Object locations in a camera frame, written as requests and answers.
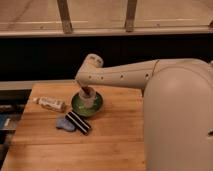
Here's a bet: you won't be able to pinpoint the dark red pepper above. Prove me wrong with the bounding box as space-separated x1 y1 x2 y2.
81 87 91 96

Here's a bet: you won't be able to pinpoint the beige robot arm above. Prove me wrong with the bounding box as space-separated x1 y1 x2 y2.
75 54 213 171

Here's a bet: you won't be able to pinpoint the white ceramic cup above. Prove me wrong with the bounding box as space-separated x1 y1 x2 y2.
79 87 96 108

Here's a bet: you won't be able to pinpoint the green ceramic plate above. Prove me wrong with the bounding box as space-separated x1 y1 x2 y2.
71 93 103 117

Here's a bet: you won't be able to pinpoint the black white striped block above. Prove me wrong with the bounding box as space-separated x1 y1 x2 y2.
65 111 91 135

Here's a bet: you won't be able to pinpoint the blue cloth piece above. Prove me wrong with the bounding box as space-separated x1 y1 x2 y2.
56 116 76 132

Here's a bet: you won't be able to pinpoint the wooden cutting board table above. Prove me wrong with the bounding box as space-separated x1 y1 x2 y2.
1 86 145 171

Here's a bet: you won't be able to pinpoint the right metal post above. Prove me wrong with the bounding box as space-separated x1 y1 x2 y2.
124 0 137 32

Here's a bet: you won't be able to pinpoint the metal post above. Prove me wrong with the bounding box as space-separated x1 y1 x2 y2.
57 0 73 34
124 0 137 32

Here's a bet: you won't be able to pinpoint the left metal post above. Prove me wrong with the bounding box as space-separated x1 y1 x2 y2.
57 0 73 34

